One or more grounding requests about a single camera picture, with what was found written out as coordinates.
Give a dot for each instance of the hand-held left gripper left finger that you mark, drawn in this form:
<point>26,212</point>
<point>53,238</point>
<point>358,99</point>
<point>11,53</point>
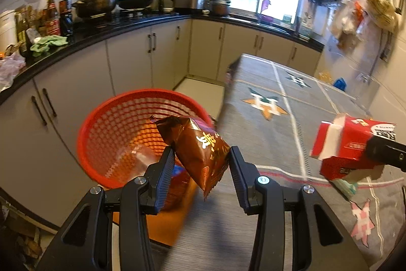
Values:
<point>163,179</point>

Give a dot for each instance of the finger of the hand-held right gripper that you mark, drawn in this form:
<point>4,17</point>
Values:
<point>383,150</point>

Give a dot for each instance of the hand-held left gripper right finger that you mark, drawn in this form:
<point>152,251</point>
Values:
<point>239,182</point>

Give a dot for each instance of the blue carton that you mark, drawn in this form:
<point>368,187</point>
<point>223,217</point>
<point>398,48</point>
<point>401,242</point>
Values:
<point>178,170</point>

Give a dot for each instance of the clear plastic wrapper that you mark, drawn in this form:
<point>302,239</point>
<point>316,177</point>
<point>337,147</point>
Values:
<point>136,158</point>

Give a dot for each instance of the red carton box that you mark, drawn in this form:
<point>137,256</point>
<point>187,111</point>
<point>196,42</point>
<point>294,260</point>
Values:
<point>345,144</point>

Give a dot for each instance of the brown snack packet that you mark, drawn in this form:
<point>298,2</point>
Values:
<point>193,147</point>

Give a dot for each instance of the pale green packet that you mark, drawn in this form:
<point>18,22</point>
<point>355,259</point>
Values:
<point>347,190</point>

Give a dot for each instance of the red plastic basket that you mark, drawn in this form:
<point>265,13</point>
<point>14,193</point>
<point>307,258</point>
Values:
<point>111,118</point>

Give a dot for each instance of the grey printed tablecloth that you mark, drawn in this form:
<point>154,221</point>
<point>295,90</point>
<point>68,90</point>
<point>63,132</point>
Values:
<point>285,147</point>

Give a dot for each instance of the blue crumpled plastic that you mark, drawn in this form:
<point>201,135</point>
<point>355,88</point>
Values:
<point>340,84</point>

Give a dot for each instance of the gold foil wrapper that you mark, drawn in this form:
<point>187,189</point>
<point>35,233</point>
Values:
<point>325,76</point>

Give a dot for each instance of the beige base cabinets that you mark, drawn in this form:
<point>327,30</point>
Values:
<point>133,61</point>

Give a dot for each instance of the hanging plastic bags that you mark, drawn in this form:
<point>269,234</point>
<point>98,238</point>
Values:
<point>380,7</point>

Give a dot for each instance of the brown vegetables pile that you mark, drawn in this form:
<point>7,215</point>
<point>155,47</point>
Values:
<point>31,245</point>

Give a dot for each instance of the black kitchen countertop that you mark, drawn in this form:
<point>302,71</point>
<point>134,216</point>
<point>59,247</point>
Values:
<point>95,32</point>

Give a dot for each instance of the black gas stove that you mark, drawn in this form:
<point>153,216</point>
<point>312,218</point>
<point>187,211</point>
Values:
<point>127,17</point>

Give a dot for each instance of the steel cooking pot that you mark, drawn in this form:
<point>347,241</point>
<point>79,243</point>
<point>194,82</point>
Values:
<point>220,8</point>

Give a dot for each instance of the purple plastic object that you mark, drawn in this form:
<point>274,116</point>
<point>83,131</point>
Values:
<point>265,7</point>

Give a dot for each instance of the silver rice cooker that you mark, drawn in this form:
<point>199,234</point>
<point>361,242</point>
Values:
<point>187,2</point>

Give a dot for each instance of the green dish cloth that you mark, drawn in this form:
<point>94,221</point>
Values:
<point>47,44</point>

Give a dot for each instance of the pale plastic bag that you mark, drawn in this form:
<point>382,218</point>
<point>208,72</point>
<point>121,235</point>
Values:
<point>9,67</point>

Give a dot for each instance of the dark soy sauce bottle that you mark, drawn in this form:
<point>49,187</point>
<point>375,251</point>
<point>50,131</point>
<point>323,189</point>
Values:
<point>66,13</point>

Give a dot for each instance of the red label sauce bottle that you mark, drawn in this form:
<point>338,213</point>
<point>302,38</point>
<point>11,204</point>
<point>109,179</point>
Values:
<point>52,17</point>

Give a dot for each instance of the dark oil bottle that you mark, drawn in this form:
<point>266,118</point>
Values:
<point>22,34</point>

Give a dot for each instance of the white plastic bucket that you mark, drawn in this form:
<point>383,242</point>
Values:
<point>6,29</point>

